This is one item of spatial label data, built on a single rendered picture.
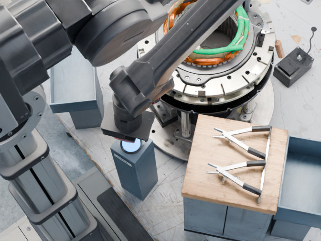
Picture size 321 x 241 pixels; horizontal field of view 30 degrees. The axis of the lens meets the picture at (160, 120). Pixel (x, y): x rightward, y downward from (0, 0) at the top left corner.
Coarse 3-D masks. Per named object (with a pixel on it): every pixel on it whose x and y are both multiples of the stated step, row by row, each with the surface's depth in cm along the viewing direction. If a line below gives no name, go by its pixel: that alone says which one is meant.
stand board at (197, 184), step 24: (216, 120) 132; (192, 144) 130; (216, 144) 130; (264, 144) 129; (192, 168) 128; (240, 168) 127; (192, 192) 125; (216, 192) 125; (240, 192) 125; (264, 192) 124
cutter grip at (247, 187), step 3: (243, 186) 122; (246, 186) 122; (249, 186) 122; (252, 186) 122; (246, 189) 123; (249, 189) 122; (252, 189) 122; (255, 189) 122; (258, 189) 122; (252, 192) 123; (255, 192) 122; (258, 192) 121; (261, 192) 122; (258, 195) 122
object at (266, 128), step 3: (252, 126) 128; (255, 126) 128; (258, 126) 128; (261, 126) 128; (264, 126) 128; (267, 126) 128; (252, 129) 128; (255, 129) 128; (258, 129) 128; (261, 129) 128; (264, 129) 128; (267, 129) 128
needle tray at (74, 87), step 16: (64, 64) 146; (80, 64) 145; (64, 80) 143; (80, 80) 143; (96, 80) 142; (64, 96) 142; (80, 96) 141; (96, 96) 138; (80, 112) 156; (96, 112) 157; (80, 128) 164
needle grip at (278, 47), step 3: (279, 42) 141; (276, 45) 141; (279, 45) 141; (276, 48) 142; (279, 48) 142; (282, 48) 143; (276, 51) 144; (279, 51) 143; (282, 51) 144; (279, 54) 144; (282, 54) 144; (279, 57) 146; (282, 57) 145
